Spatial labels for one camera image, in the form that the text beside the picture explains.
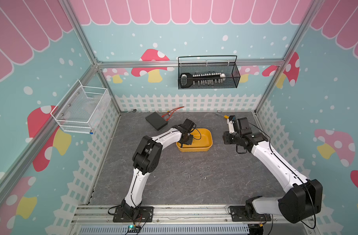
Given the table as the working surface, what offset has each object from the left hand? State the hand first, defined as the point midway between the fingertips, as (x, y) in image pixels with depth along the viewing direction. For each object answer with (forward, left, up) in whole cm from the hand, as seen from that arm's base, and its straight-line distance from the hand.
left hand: (187, 141), depth 100 cm
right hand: (-6, -22, +17) cm, 28 cm away
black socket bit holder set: (+24, +1, +33) cm, 41 cm away
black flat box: (+19, +23, -1) cm, 29 cm away
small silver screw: (-14, -2, -1) cm, 14 cm away
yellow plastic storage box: (+2, -11, -2) cm, 11 cm away
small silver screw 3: (-22, +1, -2) cm, 22 cm away
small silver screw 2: (-15, +3, -1) cm, 15 cm away
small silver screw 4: (-23, -8, -1) cm, 24 cm away
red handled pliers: (+27, +13, 0) cm, 30 cm away
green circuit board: (-50, +27, -4) cm, 57 cm away
